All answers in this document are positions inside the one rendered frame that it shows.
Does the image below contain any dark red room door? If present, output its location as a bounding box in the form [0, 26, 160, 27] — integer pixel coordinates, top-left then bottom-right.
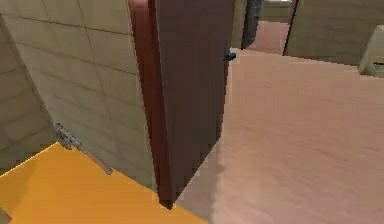
[128, 0, 236, 211]

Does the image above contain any pale beige cabinet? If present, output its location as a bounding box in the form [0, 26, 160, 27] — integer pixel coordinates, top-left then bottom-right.
[357, 24, 384, 79]

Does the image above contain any dark blue door handle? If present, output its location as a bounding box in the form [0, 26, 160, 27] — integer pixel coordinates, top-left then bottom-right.
[223, 48, 237, 62]

